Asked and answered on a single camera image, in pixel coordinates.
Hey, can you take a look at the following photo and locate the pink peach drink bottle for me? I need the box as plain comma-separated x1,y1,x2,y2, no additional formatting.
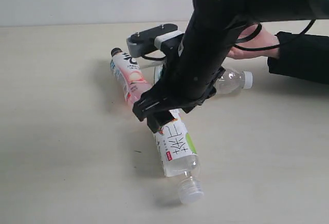
109,48,152,109

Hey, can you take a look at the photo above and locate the lime label clear bottle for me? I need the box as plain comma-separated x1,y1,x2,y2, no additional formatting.
214,68,253,96

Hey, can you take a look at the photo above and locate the fruit label clear bottle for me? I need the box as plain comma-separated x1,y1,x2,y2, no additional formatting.
154,109,204,204

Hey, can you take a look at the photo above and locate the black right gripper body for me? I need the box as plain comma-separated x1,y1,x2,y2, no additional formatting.
133,64,225,122

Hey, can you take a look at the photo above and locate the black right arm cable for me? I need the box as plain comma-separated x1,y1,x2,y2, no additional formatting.
226,18,317,51

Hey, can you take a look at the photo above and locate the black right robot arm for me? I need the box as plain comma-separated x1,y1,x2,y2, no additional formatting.
127,0,328,133

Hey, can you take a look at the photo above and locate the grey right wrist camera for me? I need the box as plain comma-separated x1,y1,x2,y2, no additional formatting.
126,24,183,58

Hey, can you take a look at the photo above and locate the black sleeved forearm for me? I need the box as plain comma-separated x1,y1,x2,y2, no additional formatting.
267,34,328,84

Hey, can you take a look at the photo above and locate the person's open hand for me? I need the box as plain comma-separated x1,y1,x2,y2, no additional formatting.
227,25,279,60

